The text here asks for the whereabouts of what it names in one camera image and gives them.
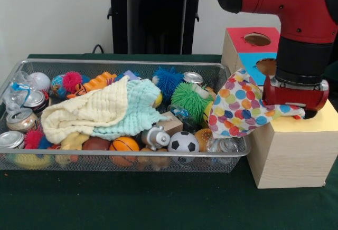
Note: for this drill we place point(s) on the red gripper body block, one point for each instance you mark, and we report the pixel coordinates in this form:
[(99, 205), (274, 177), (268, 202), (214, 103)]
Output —
[(295, 98)]

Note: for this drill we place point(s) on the dark green table cloth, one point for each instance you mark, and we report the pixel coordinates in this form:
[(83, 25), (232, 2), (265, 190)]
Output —
[(158, 201)]

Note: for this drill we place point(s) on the grey toy robot figure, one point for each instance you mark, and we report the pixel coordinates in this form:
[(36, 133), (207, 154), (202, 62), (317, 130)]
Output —
[(154, 137)]

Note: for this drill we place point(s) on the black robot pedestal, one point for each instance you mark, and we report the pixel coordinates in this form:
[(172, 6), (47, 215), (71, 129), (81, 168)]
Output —
[(158, 16)]

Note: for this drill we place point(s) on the wooden box with three holes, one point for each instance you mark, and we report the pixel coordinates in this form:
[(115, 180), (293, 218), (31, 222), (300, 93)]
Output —
[(290, 156)]

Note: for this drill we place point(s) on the small orange basketball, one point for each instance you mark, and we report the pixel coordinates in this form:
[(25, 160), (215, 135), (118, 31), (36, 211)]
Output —
[(124, 144)]

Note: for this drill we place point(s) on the colourful butterfly print cloth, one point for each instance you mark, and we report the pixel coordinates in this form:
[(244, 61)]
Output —
[(237, 108)]

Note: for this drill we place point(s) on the white baseball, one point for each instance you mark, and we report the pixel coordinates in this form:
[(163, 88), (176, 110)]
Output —
[(39, 81)]

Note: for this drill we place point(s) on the shallow clear plastic bin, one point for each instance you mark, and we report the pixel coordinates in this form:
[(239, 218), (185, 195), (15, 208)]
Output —
[(105, 161)]

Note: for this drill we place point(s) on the blue spiky ball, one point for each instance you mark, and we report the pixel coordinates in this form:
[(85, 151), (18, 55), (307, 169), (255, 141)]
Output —
[(169, 82)]

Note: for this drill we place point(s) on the cream waffle cloth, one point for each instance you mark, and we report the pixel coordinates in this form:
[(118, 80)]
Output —
[(87, 108)]

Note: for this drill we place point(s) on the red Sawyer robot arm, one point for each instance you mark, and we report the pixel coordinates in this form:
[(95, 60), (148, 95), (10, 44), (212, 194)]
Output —
[(290, 3)]

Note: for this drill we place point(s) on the green spiky ball with eyes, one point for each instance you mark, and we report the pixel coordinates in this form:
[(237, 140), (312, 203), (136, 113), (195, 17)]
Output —
[(187, 98)]

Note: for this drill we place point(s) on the small soccer ball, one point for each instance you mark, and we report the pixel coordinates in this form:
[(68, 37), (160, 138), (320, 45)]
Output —
[(183, 141)]

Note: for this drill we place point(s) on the light blue cloth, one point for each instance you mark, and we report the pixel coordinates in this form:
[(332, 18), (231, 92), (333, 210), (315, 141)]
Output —
[(140, 108)]

